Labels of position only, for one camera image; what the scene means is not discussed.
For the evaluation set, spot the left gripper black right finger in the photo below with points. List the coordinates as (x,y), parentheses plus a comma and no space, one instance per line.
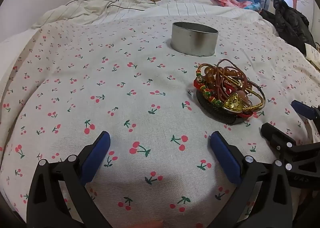
(273,205)

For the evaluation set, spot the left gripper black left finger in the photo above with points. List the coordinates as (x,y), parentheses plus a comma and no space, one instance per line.
(46,206)

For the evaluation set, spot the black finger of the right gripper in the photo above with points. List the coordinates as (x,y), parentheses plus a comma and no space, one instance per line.
(301,162)
(309,112)

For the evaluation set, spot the gold triangular pendant bangle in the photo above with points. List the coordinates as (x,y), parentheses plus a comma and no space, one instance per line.
(244,97)

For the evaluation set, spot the black jacket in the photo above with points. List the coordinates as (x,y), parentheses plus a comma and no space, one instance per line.
(291,25)

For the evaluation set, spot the cherry print bed sheet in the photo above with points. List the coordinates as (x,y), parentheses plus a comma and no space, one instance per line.
(67,83)

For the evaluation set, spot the round silver metal tin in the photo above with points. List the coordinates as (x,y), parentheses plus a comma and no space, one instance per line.
(194,39)

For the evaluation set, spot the pink cloth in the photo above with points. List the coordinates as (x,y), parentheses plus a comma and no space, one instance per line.
(233,3)

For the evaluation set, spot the white striped duvet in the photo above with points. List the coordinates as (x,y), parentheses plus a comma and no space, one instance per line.
(86,12)

